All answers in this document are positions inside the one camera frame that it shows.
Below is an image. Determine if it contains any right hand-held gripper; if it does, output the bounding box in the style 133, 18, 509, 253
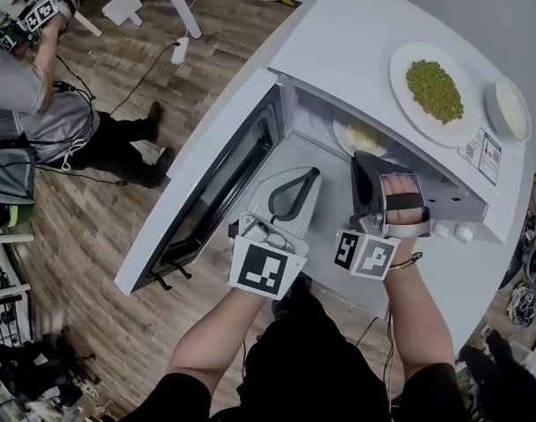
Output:
334, 149, 432, 281

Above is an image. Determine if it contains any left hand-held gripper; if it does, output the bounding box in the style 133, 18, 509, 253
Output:
227, 165, 324, 301

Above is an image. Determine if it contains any plate of rice food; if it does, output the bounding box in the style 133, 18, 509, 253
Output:
332, 115, 390, 158

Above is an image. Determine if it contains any white plate of green food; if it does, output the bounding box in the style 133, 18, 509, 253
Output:
388, 40, 484, 149

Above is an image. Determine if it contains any white microwave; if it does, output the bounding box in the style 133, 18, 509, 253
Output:
113, 0, 536, 298

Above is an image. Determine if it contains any person's left forearm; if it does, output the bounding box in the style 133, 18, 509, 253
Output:
166, 285, 269, 397

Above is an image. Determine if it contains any person's right forearm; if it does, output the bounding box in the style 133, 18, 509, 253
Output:
383, 235, 456, 384

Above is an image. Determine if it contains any person's right hand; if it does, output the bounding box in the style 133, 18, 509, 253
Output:
381, 175, 430, 228

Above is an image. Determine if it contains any person's black clothing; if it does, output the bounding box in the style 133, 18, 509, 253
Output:
121, 273, 476, 422

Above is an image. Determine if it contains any white label sticker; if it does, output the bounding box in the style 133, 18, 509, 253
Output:
458, 125, 504, 187

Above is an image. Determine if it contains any white power strip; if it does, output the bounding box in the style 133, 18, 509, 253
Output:
170, 36, 191, 66

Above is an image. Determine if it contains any white metal rack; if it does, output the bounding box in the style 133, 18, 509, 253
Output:
0, 229, 36, 347

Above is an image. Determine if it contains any grey bag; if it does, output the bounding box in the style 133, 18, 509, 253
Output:
0, 142, 37, 203

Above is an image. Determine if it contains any thin wrist bracelet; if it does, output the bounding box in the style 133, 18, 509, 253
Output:
388, 251, 424, 273

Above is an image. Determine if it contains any red and white cable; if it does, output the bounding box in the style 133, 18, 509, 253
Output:
381, 308, 398, 415

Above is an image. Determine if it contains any pile of tangled cables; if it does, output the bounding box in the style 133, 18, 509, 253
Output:
498, 178, 536, 330

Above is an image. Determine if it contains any black floor cable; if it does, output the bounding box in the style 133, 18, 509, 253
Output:
108, 40, 182, 117

